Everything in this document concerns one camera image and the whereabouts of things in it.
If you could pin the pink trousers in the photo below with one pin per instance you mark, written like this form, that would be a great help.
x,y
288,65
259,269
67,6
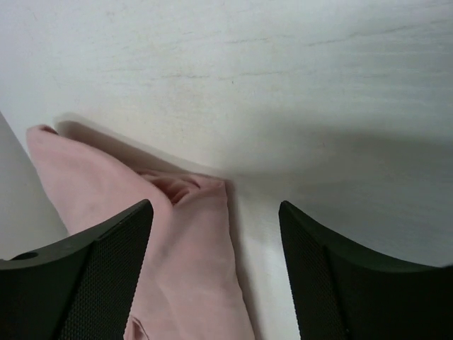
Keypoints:
x,y
188,287

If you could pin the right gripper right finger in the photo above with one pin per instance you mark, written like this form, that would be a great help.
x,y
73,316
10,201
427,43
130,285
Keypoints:
x,y
343,290

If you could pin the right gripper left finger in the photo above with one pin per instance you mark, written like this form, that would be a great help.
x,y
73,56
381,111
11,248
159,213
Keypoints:
x,y
81,287

